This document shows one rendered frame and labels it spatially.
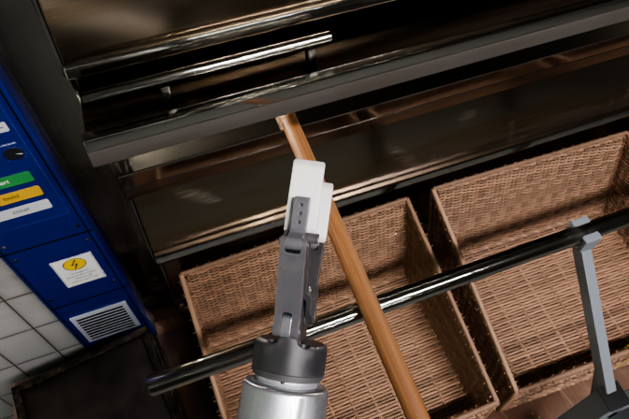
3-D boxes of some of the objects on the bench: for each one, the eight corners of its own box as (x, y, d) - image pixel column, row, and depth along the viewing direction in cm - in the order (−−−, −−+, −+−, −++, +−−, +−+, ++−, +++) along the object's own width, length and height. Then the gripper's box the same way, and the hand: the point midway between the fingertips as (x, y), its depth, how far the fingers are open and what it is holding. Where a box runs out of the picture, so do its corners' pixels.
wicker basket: (195, 318, 150) (173, 269, 127) (396, 247, 161) (409, 191, 139) (253, 525, 124) (240, 509, 101) (488, 422, 136) (523, 388, 113)
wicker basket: (410, 241, 163) (426, 184, 140) (588, 186, 173) (629, 125, 150) (496, 417, 136) (533, 382, 114) (699, 340, 147) (770, 295, 124)
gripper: (221, 397, 49) (261, 143, 52) (270, 355, 73) (295, 185, 76) (311, 412, 48) (346, 153, 51) (330, 365, 72) (353, 193, 75)
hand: (314, 183), depth 63 cm, fingers open, 13 cm apart
